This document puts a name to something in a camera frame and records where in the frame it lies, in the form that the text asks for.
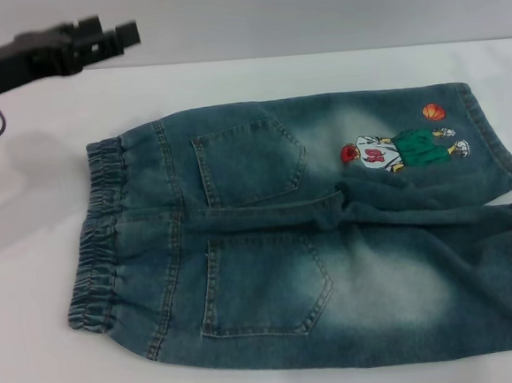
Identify white tablecloth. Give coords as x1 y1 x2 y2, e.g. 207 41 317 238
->
0 34 512 383

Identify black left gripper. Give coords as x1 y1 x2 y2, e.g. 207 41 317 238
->
0 12 146 104

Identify blue denim shorts with cartoon print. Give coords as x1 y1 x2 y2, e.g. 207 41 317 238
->
50 73 512 383

